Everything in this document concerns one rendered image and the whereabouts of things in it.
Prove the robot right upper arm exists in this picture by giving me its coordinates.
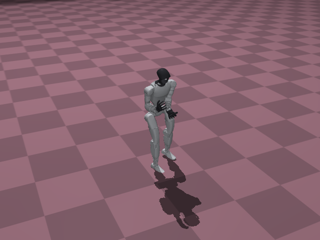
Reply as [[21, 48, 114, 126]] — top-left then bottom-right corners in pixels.
[[144, 85, 154, 106]]

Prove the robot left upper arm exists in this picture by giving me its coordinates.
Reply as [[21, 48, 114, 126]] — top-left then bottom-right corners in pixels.
[[164, 79, 177, 102]]

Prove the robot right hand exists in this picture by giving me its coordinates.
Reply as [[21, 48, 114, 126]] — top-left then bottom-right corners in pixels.
[[155, 100, 167, 112]]

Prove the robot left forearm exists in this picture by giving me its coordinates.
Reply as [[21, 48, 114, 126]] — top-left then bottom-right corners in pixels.
[[165, 99, 172, 111]]

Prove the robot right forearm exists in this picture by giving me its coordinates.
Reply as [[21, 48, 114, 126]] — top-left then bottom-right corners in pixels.
[[144, 105, 159, 114]]

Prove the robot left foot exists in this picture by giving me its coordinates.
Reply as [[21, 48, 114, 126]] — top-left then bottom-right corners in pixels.
[[161, 148, 176, 160]]

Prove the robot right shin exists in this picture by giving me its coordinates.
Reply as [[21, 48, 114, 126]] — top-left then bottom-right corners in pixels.
[[150, 140, 160, 167]]

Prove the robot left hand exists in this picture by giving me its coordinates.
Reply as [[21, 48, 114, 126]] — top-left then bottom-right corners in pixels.
[[166, 108, 178, 119]]

